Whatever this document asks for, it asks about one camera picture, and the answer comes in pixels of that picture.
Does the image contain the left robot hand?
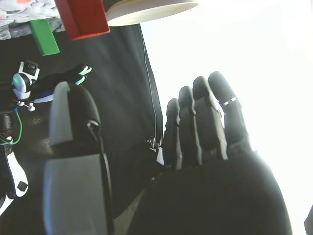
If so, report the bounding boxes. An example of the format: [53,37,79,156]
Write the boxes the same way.
[43,70,293,235]

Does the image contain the green block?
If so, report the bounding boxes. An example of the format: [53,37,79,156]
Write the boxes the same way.
[28,19,61,56]

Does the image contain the red block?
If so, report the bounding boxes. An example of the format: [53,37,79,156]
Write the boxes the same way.
[54,0,111,41]

